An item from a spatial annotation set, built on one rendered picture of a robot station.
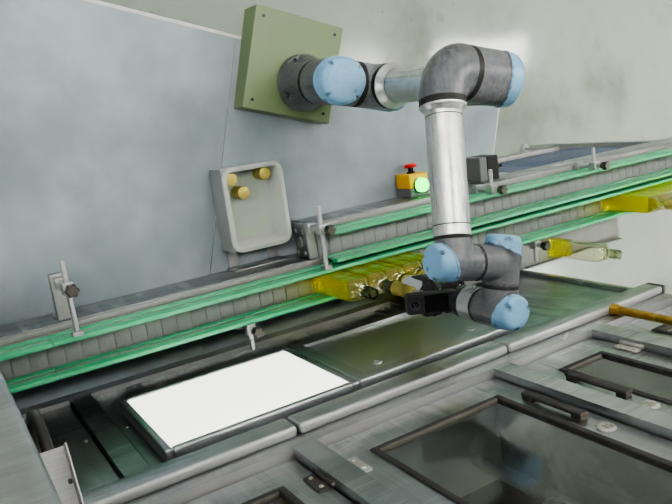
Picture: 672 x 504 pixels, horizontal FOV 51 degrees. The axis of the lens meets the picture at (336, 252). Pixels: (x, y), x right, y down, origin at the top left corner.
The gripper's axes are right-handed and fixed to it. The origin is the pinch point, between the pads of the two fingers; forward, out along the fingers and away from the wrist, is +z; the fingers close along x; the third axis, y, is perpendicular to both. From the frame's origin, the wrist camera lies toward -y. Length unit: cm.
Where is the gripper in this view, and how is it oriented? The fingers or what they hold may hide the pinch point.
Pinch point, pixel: (404, 290)
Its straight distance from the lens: 172.6
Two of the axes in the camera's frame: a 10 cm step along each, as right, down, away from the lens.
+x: -1.3, -9.7, -2.0
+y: 8.4, -2.2, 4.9
